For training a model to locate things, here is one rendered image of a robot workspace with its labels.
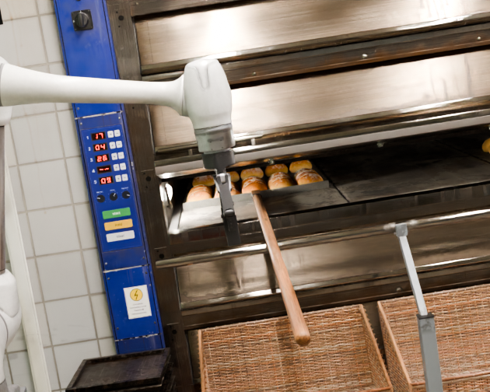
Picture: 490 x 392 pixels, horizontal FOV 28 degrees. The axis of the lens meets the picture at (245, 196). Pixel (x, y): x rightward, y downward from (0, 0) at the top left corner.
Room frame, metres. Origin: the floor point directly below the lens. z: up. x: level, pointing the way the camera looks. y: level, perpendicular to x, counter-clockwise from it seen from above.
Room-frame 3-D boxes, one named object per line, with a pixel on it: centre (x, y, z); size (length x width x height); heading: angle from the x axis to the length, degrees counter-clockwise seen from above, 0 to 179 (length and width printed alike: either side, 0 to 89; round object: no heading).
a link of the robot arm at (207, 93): (2.27, 0.05, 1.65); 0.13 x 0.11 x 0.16; 179
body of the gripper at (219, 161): (2.26, 0.05, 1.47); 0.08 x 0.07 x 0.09; 2
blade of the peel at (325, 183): (3.76, -0.04, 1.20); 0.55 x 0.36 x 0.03; 91
